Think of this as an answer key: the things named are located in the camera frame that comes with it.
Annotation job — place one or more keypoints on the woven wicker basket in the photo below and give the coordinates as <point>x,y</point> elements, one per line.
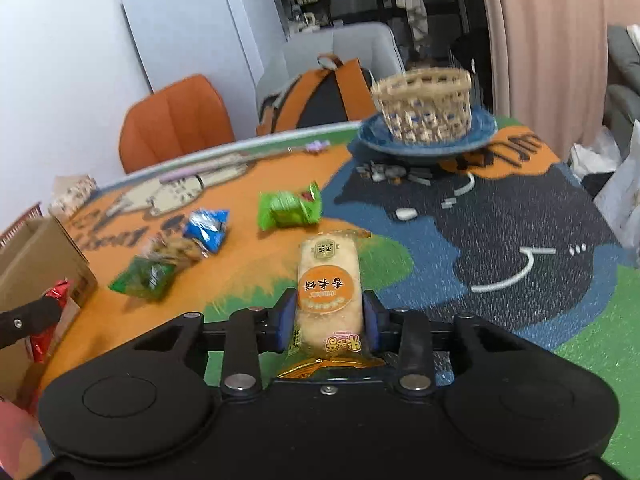
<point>425,105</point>

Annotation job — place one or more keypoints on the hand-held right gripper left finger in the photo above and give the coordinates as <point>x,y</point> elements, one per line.
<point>286,321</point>

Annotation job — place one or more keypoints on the brown cardboard box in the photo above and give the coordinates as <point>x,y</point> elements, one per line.
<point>30,255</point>

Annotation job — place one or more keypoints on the small white kettle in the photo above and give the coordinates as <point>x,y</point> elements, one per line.
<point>308,21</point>

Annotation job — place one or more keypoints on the small white eraser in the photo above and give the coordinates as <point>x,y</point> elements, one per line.
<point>406,214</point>

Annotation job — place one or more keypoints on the green cookie packet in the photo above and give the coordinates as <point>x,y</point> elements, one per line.
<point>145,277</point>

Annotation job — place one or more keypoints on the grey sofa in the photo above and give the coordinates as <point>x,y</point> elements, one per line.
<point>622,55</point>

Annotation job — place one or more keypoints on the pile of small domino tiles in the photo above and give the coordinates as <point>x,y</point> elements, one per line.
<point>395,172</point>

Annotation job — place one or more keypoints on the grey chair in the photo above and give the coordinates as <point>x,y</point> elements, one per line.
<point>360,42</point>

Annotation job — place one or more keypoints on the yellow rice cracker packet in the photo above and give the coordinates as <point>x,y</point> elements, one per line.
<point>327,280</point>

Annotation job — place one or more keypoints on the pink curtain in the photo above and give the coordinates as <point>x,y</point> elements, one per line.
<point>540,35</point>

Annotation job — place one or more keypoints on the white plastic bag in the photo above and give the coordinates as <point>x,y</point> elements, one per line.
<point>595,152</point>
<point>620,195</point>

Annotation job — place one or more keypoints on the orange chair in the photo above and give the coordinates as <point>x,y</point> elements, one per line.
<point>175,120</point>

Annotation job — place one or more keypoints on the red snack packet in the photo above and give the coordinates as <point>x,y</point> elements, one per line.
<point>55,292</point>

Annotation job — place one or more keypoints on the orange and grey backpack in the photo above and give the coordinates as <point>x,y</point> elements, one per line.
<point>320,100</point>

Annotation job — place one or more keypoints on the floral tissue box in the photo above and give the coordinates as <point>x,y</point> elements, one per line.
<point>72,192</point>

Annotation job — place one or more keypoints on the green snack packet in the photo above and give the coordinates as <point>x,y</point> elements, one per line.
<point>287,207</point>

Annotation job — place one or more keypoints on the white refrigerator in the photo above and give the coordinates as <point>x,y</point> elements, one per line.
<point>190,25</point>

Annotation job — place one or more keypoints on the purple pen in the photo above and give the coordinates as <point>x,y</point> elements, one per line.
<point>315,146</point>

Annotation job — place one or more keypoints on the blue plate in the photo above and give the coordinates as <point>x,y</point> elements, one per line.
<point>480,130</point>

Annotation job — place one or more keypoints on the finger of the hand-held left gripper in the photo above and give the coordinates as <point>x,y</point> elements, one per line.
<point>30,321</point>

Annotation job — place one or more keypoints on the red plastic basket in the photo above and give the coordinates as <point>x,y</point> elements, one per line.
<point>15,232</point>

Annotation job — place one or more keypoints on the pink cloth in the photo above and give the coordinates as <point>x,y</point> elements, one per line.
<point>17,440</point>

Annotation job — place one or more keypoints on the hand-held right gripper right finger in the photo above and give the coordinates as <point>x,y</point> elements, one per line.
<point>374,322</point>

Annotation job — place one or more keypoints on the blue snack packet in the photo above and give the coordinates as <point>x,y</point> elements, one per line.
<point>205,230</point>

